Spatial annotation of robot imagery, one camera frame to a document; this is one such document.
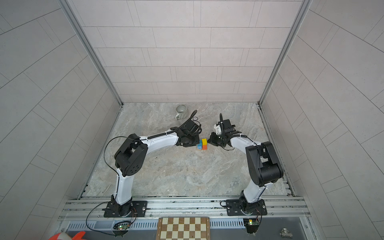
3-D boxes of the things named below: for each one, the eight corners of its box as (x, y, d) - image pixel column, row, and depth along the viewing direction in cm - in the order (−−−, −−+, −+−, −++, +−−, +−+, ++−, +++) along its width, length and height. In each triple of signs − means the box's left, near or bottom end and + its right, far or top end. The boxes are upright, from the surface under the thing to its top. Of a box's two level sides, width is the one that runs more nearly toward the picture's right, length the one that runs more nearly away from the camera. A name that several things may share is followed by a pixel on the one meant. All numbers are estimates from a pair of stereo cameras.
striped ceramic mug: (176, 122, 107) (174, 115, 101) (177, 110, 114) (176, 103, 108) (187, 122, 107) (187, 115, 101) (188, 110, 114) (187, 103, 108)
